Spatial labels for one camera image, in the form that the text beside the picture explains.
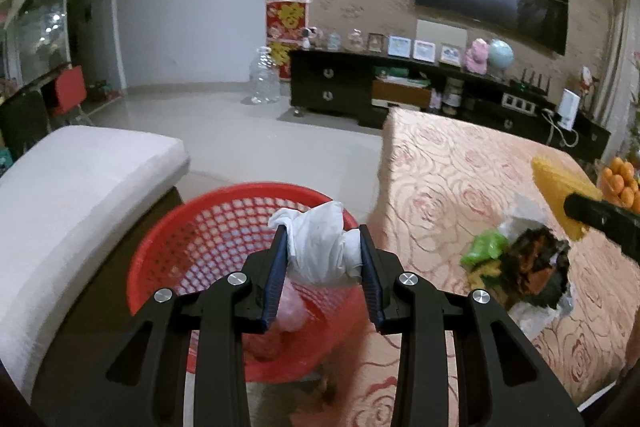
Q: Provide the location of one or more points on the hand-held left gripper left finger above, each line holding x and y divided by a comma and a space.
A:
276, 267

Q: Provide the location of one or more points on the white plastic bag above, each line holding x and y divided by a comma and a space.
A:
320, 242

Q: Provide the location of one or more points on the dark snack wrapper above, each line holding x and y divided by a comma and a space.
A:
530, 272

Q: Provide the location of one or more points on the black television cabinet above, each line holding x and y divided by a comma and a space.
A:
320, 77

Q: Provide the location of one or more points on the wooden framed picture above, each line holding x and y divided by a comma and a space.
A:
450, 54

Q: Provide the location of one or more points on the light blue globe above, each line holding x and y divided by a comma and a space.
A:
501, 55

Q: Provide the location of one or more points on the black wifi router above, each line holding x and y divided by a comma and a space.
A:
530, 86

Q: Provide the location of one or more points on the red plastic mesh basket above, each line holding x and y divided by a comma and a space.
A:
210, 217

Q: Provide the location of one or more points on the white power strip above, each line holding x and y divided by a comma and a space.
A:
519, 102

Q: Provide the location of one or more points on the red white figurine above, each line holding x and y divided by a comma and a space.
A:
588, 84

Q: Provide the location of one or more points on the glass snow globe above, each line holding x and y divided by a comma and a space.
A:
356, 41

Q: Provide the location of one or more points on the pink plush toy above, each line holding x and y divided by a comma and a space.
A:
476, 57

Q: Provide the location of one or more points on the clear large water bottle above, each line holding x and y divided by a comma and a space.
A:
264, 77

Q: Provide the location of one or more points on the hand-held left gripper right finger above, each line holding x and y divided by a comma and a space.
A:
371, 277

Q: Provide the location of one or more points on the clear plastic bag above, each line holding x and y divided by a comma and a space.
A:
522, 219

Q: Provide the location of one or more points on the white framed picture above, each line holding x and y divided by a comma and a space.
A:
399, 46
424, 50

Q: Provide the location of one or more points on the small dark photo frame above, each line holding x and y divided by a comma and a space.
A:
376, 43

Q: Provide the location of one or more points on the white board behind frames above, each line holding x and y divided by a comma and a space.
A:
440, 32

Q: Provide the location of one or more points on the pink plastic bag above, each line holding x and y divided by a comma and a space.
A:
292, 312

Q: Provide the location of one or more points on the red chair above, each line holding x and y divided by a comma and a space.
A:
70, 89

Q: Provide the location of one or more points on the dark chair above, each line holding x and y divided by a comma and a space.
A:
22, 122

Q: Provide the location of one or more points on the wooden drawer box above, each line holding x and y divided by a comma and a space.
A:
400, 94

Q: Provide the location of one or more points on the white box-shaped device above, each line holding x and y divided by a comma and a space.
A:
569, 109

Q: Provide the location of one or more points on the small doll figure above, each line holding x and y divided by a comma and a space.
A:
312, 38

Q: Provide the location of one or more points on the pile of oranges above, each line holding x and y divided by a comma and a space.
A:
620, 187

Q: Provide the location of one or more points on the yellow sponge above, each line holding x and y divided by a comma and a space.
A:
555, 182

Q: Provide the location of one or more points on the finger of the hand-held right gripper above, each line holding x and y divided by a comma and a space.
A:
600, 217

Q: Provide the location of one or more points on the rose patterned tablecloth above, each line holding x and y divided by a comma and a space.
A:
450, 167

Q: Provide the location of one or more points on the red festive wall banner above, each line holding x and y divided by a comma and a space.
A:
285, 22

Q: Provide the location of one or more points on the green plastic wrapper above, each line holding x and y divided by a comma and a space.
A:
482, 247

